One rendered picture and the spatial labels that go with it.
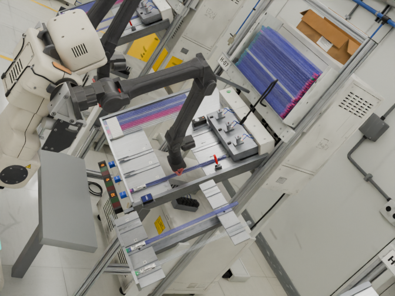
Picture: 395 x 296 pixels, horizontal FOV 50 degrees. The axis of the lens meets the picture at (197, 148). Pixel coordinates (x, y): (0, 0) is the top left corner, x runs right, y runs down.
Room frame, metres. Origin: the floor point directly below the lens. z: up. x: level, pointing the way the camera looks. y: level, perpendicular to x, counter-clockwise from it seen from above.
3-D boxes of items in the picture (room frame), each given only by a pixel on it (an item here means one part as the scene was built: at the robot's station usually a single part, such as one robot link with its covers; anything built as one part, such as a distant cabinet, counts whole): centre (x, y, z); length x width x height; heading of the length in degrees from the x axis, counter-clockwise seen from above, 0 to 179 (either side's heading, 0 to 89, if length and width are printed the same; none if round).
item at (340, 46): (2.51, -0.25, 1.82); 0.68 x 0.30 x 0.20; 43
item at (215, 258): (2.35, -0.15, 0.31); 0.70 x 0.65 x 0.62; 43
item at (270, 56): (2.22, -0.10, 1.52); 0.51 x 0.13 x 0.27; 43
